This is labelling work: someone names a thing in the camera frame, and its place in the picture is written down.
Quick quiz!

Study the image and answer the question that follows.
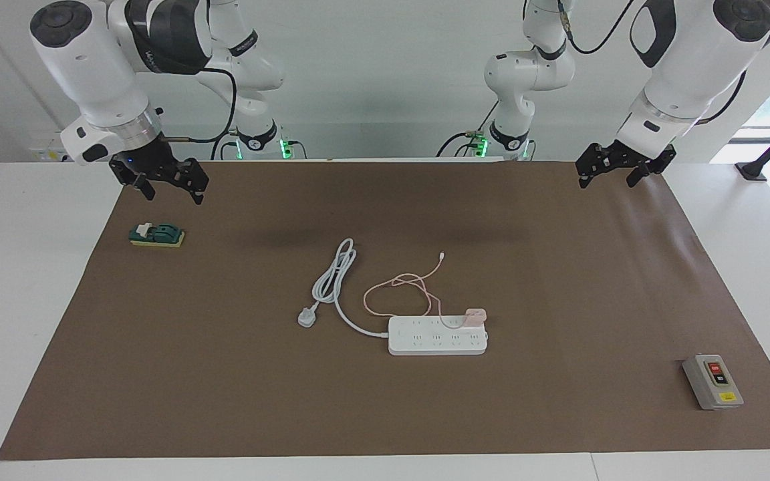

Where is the brown paper mat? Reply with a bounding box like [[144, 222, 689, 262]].
[[0, 159, 770, 462]]

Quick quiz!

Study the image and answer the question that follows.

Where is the pink charging cable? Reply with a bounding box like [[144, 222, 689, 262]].
[[363, 251, 469, 331]]

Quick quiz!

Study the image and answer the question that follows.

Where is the white power cord with plug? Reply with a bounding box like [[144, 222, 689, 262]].
[[297, 238, 391, 338]]

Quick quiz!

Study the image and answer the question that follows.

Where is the white power strip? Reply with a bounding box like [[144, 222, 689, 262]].
[[388, 315, 489, 356]]

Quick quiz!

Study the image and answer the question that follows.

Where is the black right base cable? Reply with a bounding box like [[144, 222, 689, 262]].
[[210, 130, 239, 161]]

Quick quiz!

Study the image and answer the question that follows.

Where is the grey push button box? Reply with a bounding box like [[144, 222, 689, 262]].
[[682, 354, 745, 411]]

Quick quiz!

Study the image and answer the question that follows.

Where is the black base cable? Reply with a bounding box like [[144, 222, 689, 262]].
[[435, 100, 499, 158], [210, 130, 239, 161]]

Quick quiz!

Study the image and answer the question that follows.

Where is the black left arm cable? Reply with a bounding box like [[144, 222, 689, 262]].
[[555, 0, 646, 55]]

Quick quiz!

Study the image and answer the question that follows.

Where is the black left base cable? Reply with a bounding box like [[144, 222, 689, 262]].
[[435, 100, 499, 158]]

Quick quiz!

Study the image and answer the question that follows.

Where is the green knife switch yellow base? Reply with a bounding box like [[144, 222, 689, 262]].
[[129, 222, 186, 249]]

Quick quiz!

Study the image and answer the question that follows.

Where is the white box with yellow stickers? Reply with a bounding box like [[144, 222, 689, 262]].
[[29, 132, 70, 163]]

